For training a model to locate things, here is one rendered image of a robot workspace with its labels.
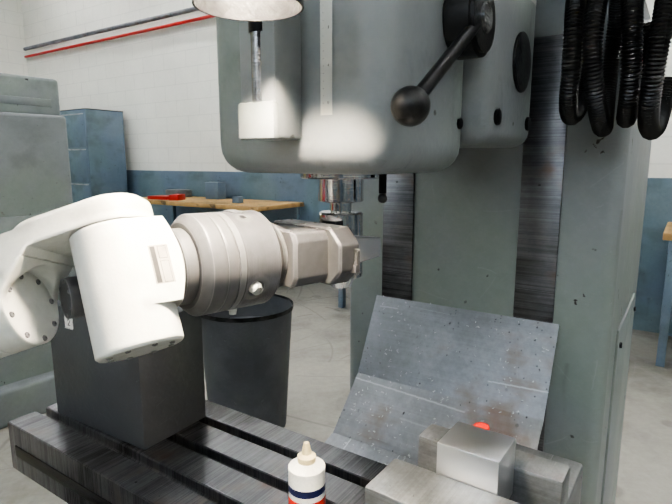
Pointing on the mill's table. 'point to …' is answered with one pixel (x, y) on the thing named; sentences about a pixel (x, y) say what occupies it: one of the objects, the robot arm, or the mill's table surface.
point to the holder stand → (130, 384)
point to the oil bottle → (306, 478)
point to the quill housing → (352, 92)
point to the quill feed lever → (476, 16)
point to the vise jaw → (423, 488)
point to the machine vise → (561, 493)
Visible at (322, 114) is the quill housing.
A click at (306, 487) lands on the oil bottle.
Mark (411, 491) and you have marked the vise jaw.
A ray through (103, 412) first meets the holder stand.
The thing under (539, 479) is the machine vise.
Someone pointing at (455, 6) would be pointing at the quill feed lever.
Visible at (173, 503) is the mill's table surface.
